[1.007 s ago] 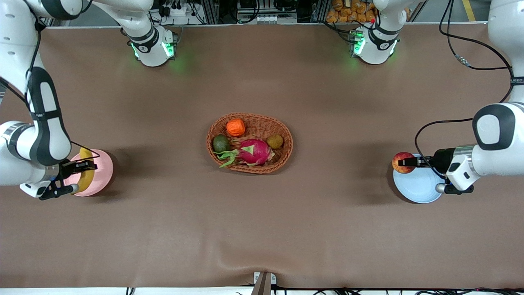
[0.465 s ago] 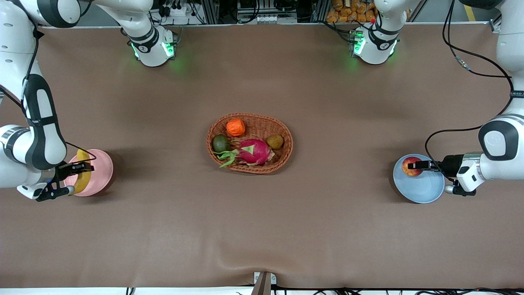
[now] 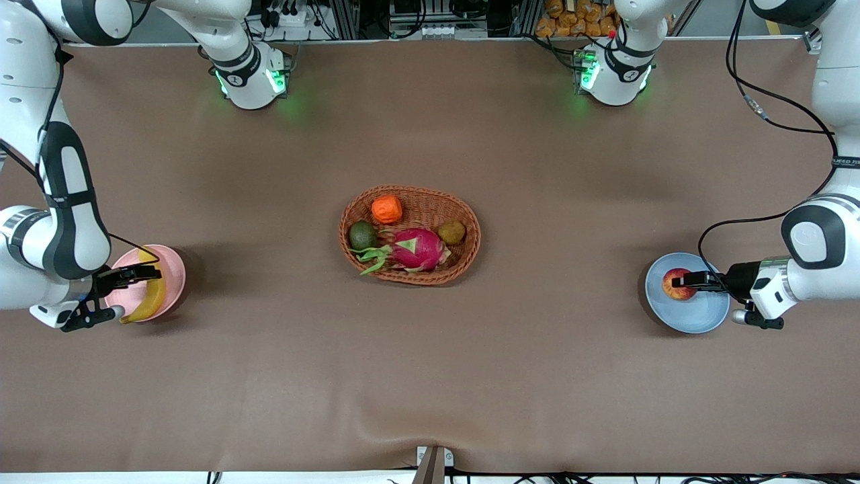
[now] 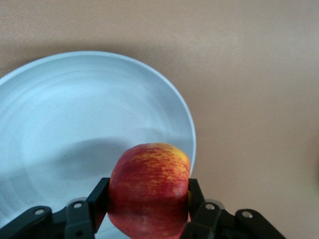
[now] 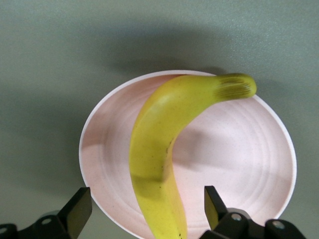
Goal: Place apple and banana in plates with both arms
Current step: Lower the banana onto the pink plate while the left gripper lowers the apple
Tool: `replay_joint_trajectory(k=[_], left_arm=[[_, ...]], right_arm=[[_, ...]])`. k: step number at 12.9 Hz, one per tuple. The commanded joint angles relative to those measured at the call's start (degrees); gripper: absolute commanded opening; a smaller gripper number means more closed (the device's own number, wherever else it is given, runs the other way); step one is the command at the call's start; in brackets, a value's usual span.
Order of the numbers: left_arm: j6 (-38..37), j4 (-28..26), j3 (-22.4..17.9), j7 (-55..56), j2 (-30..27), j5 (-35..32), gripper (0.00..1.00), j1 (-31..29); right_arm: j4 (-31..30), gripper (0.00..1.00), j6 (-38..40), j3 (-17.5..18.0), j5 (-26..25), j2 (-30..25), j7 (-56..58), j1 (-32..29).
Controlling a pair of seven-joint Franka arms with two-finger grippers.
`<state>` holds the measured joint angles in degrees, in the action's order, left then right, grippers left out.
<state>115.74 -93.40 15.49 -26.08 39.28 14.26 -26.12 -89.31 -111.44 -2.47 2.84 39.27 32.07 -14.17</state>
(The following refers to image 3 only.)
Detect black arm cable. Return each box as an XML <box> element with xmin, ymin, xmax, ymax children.
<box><xmin>697</xmin><ymin>0</ymin><xmax>842</xmax><ymax>288</ymax></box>
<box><xmin>37</xmin><ymin>47</ymin><xmax>163</xmax><ymax>264</ymax></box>

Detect red apple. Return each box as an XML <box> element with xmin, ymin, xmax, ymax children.
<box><xmin>661</xmin><ymin>267</ymin><xmax>698</xmax><ymax>302</ymax></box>

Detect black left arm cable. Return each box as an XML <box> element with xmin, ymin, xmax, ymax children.
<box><xmin>697</xmin><ymin>0</ymin><xmax>842</xmax><ymax>288</ymax></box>

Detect pink dragon fruit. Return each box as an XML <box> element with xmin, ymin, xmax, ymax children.
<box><xmin>348</xmin><ymin>228</ymin><xmax>452</xmax><ymax>276</ymax></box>

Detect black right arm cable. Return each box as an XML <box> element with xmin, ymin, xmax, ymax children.
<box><xmin>37</xmin><ymin>47</ymin><xmax>163</xmax><ymax>264</ymax></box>

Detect orange tangerine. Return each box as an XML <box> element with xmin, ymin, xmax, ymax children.
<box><xmin>372</xmin><ymin>195</ymin><xmax>404</xmax><ymax>225</ymax></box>

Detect dark green avocado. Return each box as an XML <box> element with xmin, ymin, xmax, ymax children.
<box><xmin>348</xmin><ymin>220</ymin><xmax>379</xmax><ymax>252</ymax></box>

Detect pink plate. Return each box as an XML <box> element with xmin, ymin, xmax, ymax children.
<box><xmin>101</xmin><ymin>244</ymin><xmax>187</xmax><ymax>323</ymax></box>

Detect metal table edge bracket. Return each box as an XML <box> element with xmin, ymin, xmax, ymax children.
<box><xmin>415</xmin><ymin>445</ymin><xmax>455</xmax><ymax>484</ymax></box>

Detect aluminium frame post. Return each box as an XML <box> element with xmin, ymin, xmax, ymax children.
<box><xmin>335</xmin><ymin>0</ymin><xmax>361</xmax><ymax>40</ymax></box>
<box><xmin>513</xmin><ymin>0</ymin><xmax>542</xmax><ymax>38</ymax></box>

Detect yellow banana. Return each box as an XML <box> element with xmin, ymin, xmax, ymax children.
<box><xmin>120</xmin><ymin>249</ymin><xmax>167</xmax><ymax>325</ymax></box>

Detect orange snack packets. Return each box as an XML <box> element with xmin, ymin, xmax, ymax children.
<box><xmin>535</xmin><ymin>0</ymin><xmax>619</xmax><ymax>39</ymax></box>

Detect white power strip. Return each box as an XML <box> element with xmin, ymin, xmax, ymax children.
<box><xmin>267</xmin><ymin>5</ymin><xmax>311</xmax><ymax>29</ymax></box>

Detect oval wicker basket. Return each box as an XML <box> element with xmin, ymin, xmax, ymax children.
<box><xmin>338</xmin><ymin>186</ymin><xmax>482</xmax><ymax>286</ymax></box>

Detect light blue plate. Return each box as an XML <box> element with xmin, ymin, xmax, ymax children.
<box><xmin>644</xmin><ymin>252</ymin><xmax>731</xmax><ymax>335</ymax></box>

